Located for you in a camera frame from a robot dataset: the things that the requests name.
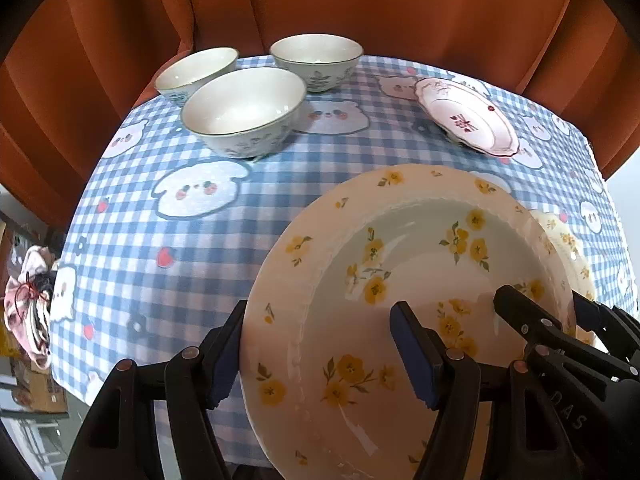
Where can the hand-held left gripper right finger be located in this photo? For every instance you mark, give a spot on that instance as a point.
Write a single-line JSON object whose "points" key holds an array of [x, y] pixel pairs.
{"points": [[415, 355]]}

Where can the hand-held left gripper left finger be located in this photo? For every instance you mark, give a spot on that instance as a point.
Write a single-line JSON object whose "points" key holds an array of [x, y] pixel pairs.
{"points": [[227, 360]]}

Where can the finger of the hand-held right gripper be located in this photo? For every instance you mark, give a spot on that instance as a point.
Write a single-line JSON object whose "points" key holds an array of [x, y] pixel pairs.
{"points": [[530, 315], [586, 311]]}

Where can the large yellow floral plate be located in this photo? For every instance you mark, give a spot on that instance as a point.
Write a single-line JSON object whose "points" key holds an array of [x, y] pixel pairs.
{"points": [[350, 310]]}

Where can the pink scalloped plate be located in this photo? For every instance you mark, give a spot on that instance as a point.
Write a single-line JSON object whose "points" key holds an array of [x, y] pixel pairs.
{"points": [[465, 110]]}

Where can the large white floral bowl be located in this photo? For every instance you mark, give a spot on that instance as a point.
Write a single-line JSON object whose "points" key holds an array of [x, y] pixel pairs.
{"points": [[240, 110]]}

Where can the small yellow floral plate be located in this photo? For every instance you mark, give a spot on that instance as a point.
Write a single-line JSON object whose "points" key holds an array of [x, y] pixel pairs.
{"points": [[557, 240]]}

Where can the blue checked printed tablecloth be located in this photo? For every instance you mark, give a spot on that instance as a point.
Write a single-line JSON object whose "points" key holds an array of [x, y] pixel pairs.
{"points": [[165, 210]]}

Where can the cardboard box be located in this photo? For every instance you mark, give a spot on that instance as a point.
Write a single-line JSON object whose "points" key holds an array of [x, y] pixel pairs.
{"points": [[42, 395]]}

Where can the pink clothes pile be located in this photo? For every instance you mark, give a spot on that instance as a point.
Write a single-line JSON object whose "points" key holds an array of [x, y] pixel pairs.
{"points": [[22, 305]]}

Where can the orange curtain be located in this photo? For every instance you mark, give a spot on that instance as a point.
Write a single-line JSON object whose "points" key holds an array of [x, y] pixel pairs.
{"points": [[400, 5]]}

